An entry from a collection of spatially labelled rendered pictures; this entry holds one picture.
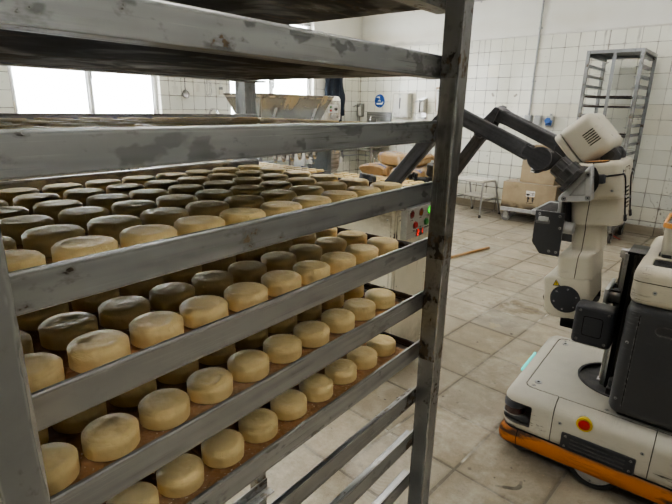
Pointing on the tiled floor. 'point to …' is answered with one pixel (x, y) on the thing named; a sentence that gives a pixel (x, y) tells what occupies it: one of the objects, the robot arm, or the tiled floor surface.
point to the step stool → (481, 190)
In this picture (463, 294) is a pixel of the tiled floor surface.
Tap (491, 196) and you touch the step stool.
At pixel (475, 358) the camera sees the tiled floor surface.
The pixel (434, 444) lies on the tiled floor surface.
